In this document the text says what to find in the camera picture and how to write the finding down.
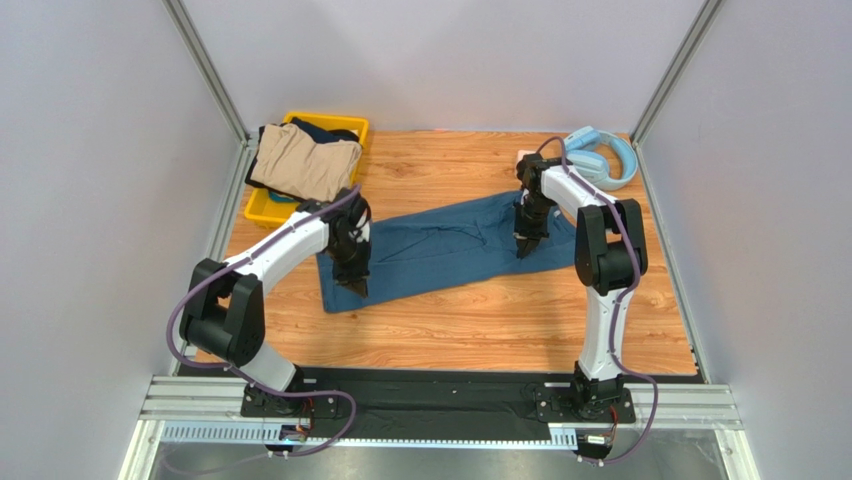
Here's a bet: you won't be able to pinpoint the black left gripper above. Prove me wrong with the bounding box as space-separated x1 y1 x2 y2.
327 236 372 298

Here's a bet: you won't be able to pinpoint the blue t-shirt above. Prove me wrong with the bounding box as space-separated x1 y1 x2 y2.
317 191 576 313

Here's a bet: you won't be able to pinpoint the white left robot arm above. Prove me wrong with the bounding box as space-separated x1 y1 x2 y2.
167 187 372 410

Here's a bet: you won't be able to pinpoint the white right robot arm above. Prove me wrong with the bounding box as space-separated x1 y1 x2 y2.
514 153 647 421

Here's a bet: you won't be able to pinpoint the pink power adapter cube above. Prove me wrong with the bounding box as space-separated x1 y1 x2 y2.
516 150 535 162

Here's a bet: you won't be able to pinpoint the light blue headphones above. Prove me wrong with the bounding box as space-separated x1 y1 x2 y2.
563 126 639 191

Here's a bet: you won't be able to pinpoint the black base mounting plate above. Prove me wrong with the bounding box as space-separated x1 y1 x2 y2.
176 362 637 441

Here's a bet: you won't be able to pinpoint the yellow plastic bin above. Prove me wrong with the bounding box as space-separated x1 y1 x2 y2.
245 111 370 228

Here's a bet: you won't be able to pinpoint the beige folded t-shirt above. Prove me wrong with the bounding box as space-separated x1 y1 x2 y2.
250 123 364 203

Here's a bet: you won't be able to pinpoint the black folded t-shirt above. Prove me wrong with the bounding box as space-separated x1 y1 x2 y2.
244 117 361 205

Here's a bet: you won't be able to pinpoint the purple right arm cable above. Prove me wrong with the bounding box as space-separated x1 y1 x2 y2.
535 136 660 466

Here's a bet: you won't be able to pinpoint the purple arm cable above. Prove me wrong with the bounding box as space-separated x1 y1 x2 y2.
535 136 660 466
164 183 364 459

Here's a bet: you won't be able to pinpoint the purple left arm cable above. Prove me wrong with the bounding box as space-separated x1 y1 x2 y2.
164 183 364 459

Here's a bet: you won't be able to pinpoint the aluminium left corner post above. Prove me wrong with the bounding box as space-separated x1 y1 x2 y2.
162 0 251 146

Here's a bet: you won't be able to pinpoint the aluminium corner post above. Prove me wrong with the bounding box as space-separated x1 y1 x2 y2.
630 0 725 148
162 0 251 146

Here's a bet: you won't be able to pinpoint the aluminium front frame rail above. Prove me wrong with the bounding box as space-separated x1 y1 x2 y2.
140 377 742 449

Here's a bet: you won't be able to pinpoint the aluminium right corner post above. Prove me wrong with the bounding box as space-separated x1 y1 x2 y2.
630 0 725 148

